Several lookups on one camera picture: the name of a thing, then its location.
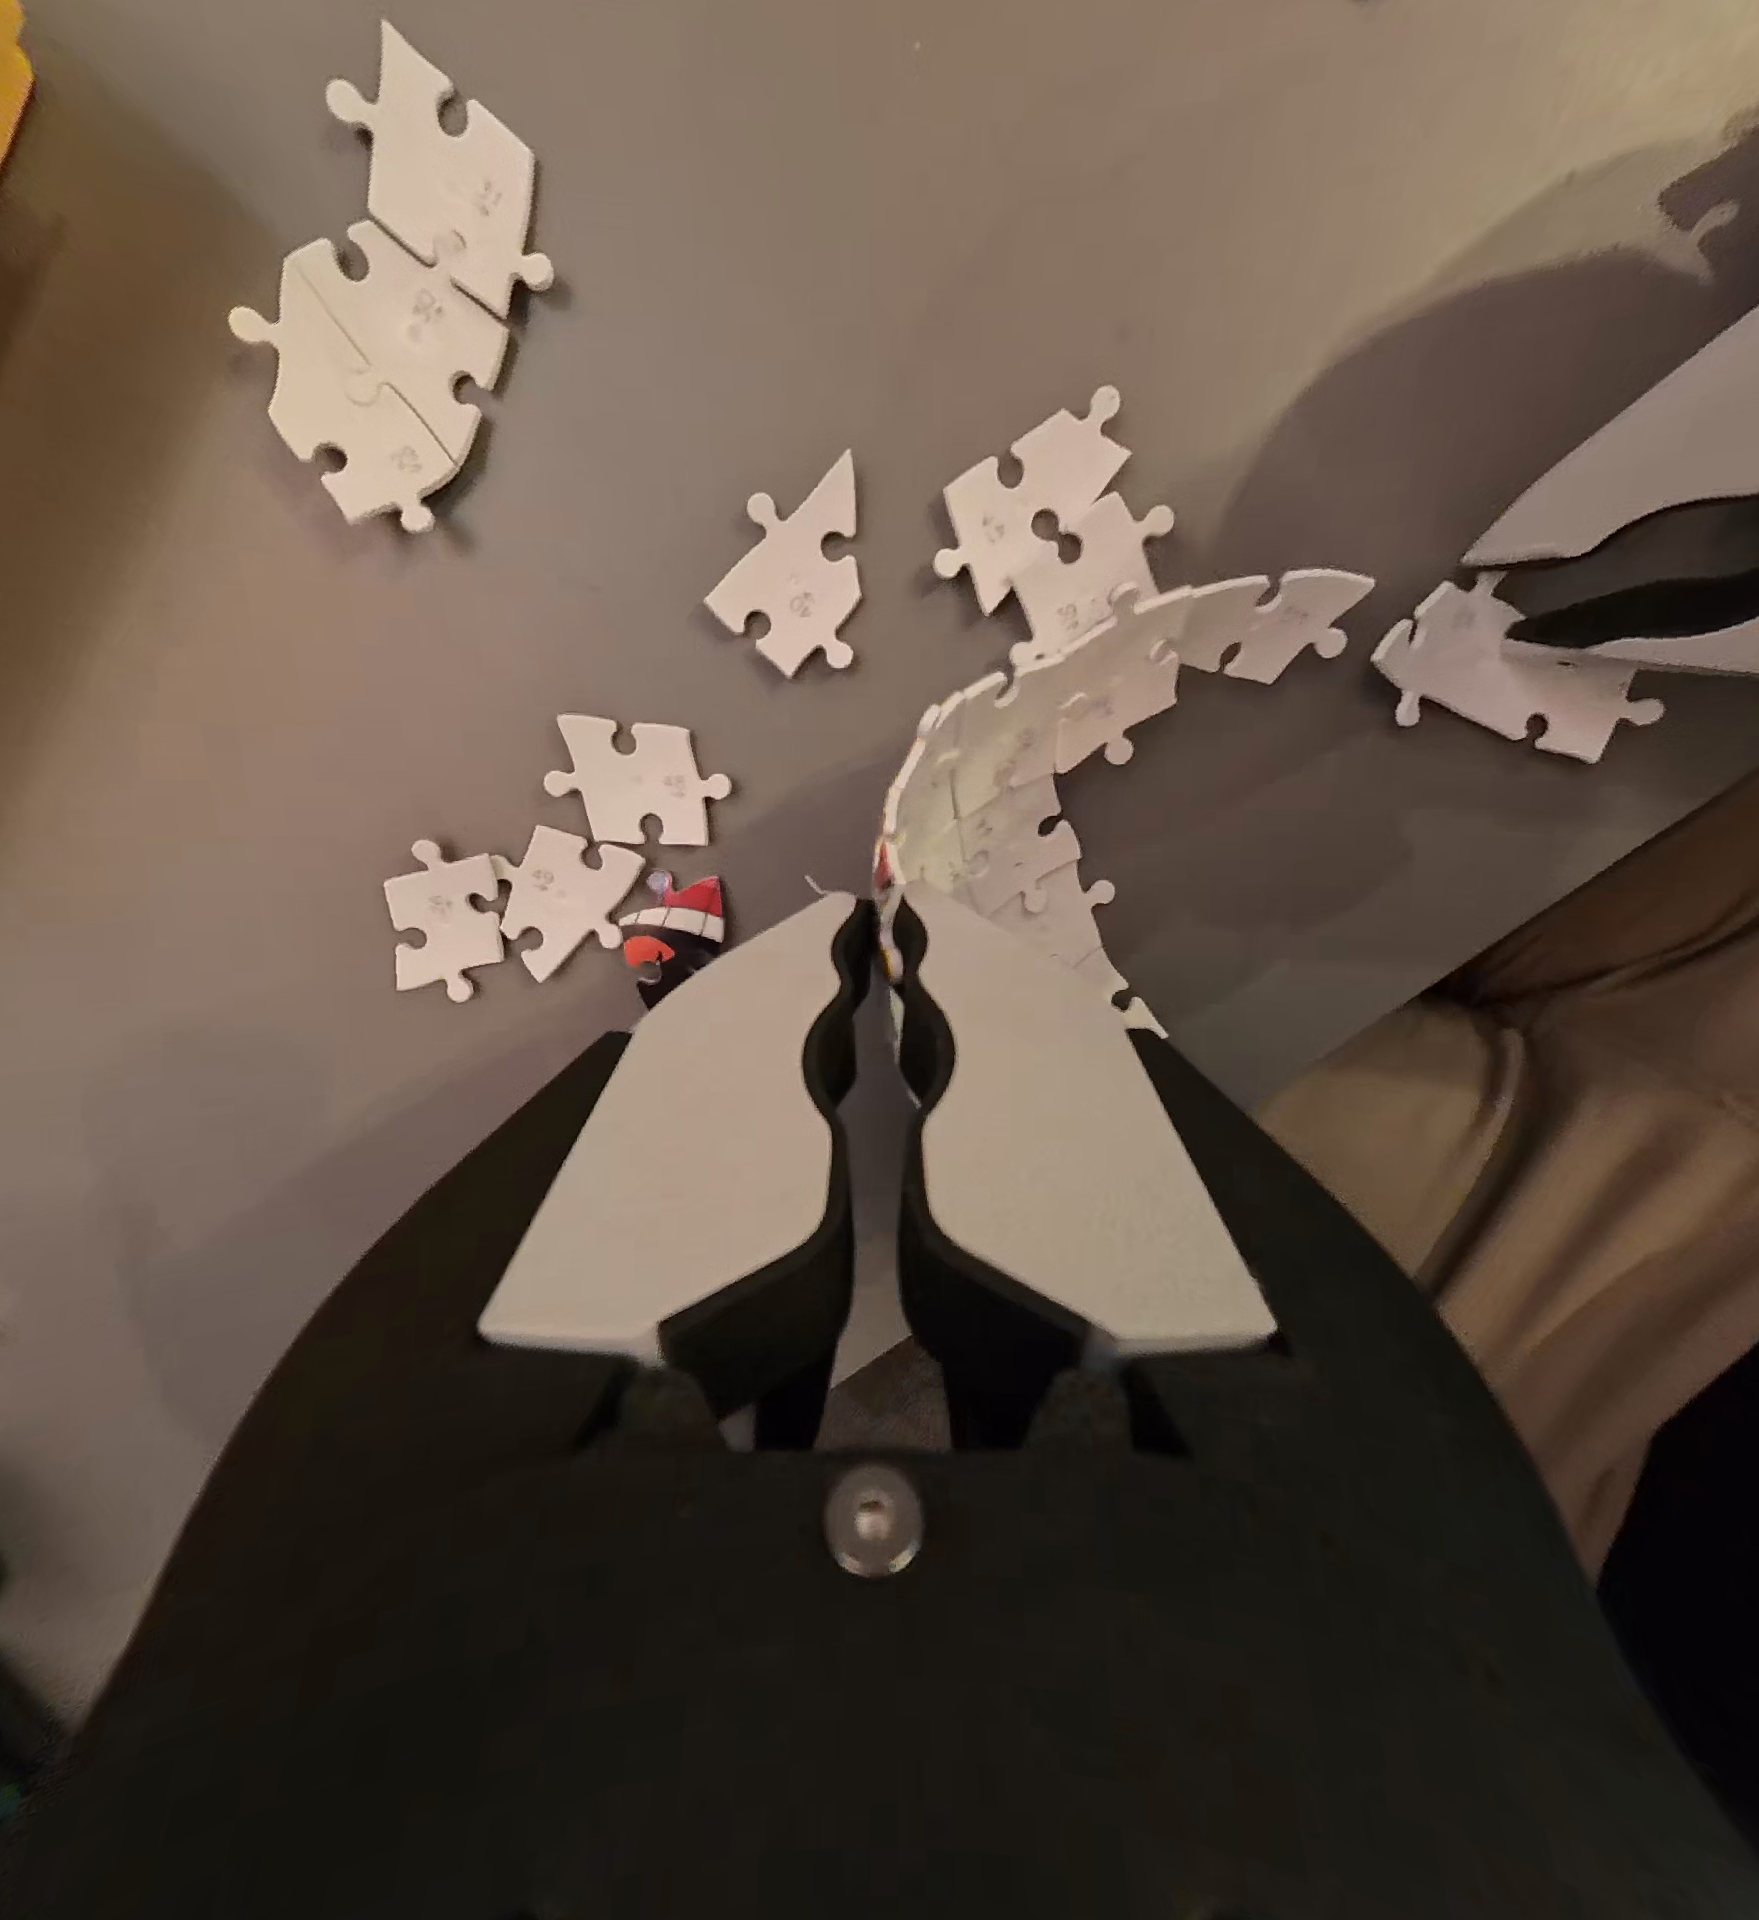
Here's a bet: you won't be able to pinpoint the black bag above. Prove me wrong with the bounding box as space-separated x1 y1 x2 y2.
1596 1275 1759 1920

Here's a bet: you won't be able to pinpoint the three joined white puzzle pieces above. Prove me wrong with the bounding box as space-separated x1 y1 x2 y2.
228 18 554 531

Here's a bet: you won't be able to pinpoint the pointed white puzzle piece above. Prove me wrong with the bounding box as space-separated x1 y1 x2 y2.
702 447 870 681

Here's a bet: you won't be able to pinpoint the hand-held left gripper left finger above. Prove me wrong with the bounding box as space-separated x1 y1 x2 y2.
481 895 881 1454

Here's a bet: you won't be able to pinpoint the printed red black puzzle piece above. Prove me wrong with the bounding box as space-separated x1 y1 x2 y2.
616 876 734 1011

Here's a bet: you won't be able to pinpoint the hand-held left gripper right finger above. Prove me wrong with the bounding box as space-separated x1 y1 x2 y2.
893 897 1280 1454

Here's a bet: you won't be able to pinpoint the person's beige trousers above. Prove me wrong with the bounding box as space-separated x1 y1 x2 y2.
1251 735 1759 1584

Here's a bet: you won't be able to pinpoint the curved assembled puzzle ball section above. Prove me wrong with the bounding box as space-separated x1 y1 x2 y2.
879 567 1380 1040

